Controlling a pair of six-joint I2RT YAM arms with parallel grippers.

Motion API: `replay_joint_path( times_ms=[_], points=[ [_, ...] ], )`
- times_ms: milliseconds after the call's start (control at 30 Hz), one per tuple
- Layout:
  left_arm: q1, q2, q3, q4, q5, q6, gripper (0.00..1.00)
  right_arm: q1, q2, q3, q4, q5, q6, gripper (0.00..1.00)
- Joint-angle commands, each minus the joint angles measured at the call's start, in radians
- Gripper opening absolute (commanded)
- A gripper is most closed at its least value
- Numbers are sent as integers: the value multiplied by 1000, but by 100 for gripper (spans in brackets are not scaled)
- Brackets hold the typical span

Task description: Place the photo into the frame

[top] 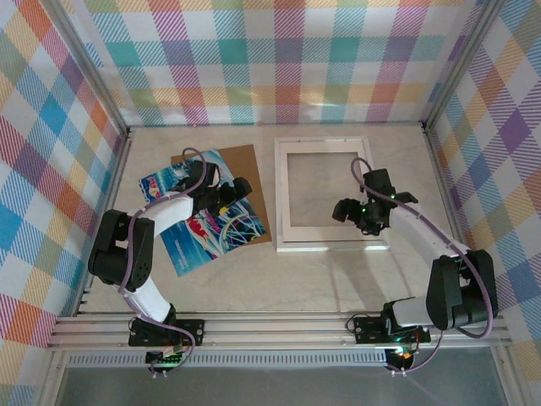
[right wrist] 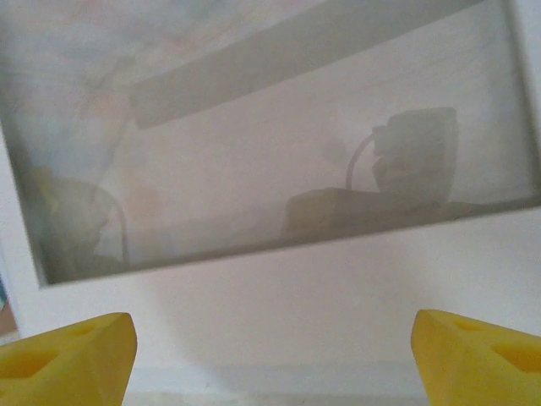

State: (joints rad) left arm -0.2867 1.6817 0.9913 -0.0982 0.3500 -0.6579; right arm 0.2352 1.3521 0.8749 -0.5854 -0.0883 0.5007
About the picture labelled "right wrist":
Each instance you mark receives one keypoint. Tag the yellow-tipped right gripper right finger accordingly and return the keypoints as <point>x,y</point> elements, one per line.
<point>477,368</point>

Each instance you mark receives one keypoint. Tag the white photo mat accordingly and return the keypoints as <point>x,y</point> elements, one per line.
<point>274,317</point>

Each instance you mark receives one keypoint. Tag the white picture frame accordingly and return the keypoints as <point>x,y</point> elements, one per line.
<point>274,389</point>

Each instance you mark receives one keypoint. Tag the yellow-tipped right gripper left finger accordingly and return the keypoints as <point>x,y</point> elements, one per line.
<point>63,368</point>

